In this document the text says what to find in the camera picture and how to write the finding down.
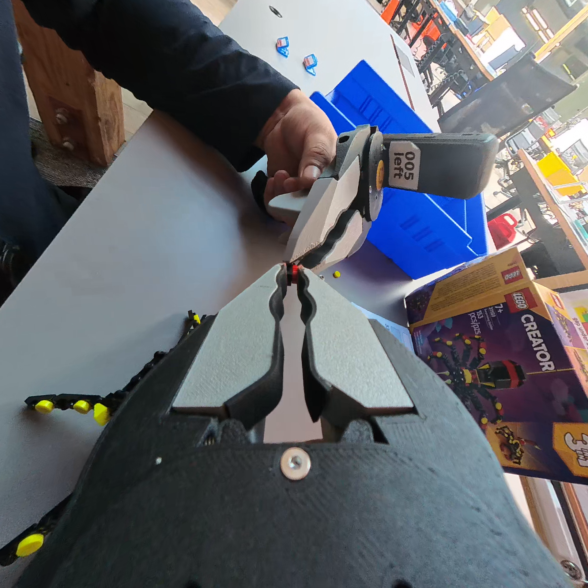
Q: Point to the yellow plastic bin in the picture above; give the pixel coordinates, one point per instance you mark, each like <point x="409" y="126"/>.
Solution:
<point x="558" y="172"/>

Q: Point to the red plastic container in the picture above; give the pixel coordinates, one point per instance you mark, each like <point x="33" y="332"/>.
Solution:
<point x="503" y="229"/>

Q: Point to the wooden post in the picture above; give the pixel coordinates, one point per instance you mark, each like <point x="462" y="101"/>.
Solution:
<point x="82" y="92"/>

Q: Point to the metal storage rack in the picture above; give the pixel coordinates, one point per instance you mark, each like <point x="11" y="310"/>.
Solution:
<point x="436" y="46"/>

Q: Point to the lego instruction booklet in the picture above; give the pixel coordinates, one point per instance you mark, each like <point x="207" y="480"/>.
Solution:
<point x="395" y="333"/>

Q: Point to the person's left hand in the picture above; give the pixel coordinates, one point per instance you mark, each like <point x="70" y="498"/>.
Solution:
<point x="298" y="138"/>

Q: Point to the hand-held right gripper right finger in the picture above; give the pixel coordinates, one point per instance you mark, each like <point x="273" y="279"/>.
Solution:
<point x="353" y="363"/>

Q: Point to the person's dark clothed body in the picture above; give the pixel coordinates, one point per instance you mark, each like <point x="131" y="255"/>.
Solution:
<point x="18" y="206"/>

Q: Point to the black angled panel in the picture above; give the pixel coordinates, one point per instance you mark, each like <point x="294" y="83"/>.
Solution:
<point x="505" y="101"/>

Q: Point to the purple yellow lego box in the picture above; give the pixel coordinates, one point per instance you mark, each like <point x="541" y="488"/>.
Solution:
<point x="482" y="367"/>

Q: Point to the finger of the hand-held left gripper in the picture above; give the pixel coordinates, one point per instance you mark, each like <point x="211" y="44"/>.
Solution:
<point x="349" y="239"/>
<point x="326" y="206"/>

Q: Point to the blue plastic bin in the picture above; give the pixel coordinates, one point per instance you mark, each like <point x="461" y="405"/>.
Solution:
<point x="413" y="229"/>

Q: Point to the black yellow lego creature model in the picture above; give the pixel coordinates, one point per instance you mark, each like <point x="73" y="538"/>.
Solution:
<point x="44" y="406"/>

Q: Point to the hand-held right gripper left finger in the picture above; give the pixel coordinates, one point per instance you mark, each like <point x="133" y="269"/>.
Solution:
<point x="229" y="358"/>

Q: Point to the person's left forearm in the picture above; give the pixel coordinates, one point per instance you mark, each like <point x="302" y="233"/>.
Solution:
<point x="183" y="59"/>

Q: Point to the red rounded lego piece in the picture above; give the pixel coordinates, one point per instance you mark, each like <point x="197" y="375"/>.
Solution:
<point x="292" y="273"/>

